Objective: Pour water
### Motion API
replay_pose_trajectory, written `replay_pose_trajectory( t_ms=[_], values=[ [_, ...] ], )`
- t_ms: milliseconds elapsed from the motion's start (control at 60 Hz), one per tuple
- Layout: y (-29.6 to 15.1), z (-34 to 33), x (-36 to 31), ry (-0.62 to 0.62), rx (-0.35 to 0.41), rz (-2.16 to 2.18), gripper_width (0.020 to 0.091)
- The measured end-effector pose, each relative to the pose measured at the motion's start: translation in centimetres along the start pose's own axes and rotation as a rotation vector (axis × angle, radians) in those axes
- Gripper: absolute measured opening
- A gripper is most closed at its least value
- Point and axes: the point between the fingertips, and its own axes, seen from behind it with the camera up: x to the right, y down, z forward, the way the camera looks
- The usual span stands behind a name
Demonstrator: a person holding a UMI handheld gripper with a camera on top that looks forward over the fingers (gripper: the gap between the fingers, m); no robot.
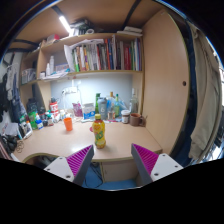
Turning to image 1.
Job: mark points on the yellow-labelled tea drink bottle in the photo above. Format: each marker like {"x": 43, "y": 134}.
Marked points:
{"x": 99, "y": 135}

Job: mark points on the small green plastic bottle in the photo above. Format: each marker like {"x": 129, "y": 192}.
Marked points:
{"x": 32, "y": 120}

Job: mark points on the wooden shelf unit with books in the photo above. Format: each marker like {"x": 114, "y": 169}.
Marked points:
{"x": 100, "y": 56}

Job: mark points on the blue and white carton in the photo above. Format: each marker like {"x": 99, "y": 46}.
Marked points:
{"x": 88, "y": 111}

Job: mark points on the brown ceramic mug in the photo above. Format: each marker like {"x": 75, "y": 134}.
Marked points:
{"x": 135, "y": 120}

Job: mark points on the clear bottle with green cap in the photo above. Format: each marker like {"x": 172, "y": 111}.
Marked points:
{"x": 117, "y": 106}

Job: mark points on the flat round red coaster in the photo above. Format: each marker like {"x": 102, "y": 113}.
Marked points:
{"x": 90, "y": 129}

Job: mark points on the red and white canister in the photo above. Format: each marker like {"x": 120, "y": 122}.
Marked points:
{"x": 53, "y": 107}

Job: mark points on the white ceiling light tube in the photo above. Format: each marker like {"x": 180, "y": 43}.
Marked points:
{"x": 65, "y": 24}

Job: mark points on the clear glass bottle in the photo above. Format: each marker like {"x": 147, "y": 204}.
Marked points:
{"x": 134, "y": 103}

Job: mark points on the white bottle with blue cap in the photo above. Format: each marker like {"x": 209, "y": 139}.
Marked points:
{"x": 39, "y": 124}

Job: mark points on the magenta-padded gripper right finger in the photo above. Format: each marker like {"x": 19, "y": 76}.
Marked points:
{"x": 160, "y": 165}

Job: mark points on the magenta snack pouch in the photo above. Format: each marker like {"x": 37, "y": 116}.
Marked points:
{"x": 77, "y": 110}

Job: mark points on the dark hanging clothes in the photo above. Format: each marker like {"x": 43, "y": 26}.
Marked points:
{"x": 8, "y": 93}

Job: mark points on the tall green bottle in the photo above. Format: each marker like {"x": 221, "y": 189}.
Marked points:
{"x": 97, "y": 101}

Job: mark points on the white power strip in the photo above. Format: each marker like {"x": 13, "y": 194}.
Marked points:
{"x": 70, "y": 90}

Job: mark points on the dark bottle with green cap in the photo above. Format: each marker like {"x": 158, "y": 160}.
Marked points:
{"x": 50, "y": 120}

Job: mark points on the brown jar with white lid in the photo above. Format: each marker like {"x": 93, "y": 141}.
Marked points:
{"x": 125, "y": 117}

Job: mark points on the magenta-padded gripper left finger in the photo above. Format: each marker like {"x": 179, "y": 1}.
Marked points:
{"x": 63, "y": 166}

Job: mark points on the orange plastic cup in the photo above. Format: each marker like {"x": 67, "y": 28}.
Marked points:
{"x": 68, "y": 124}

